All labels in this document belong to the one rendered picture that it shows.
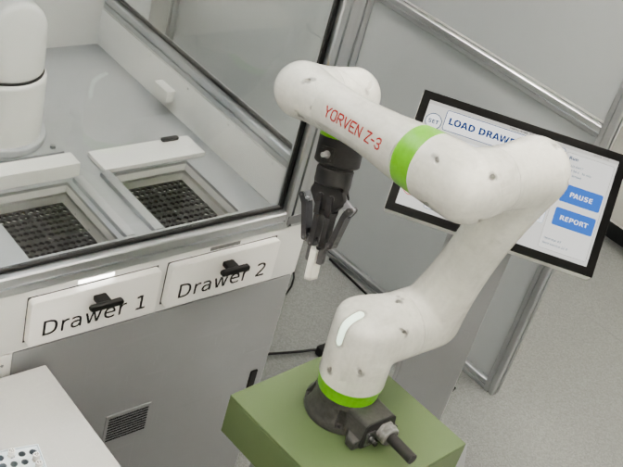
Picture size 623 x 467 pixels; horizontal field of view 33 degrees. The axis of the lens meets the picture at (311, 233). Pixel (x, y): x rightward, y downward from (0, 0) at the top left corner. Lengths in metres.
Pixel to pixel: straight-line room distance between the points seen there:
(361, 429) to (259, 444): 0.20
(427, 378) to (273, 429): 1.00
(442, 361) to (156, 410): 0.81
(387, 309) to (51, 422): 0.67
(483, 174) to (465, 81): 1.81
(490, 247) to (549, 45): 1.46
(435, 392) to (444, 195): 1.36
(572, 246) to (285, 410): 0.88
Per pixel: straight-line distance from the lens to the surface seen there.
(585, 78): 3.18
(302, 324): 3.65
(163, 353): 2.39
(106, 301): 2.10
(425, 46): 3.53
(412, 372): 2.91
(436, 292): 1.95
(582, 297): 4.36
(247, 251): 2.30
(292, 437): 1.98
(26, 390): 2.11
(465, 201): 1.63
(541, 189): 1.75
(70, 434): 2.04
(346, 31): 2.15
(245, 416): 2.02
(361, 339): 1.88
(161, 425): 2.57
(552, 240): 2.56
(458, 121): 2.57
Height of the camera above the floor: 2.23
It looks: 33 degrees down
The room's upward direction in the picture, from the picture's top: 17 degrees clockwise
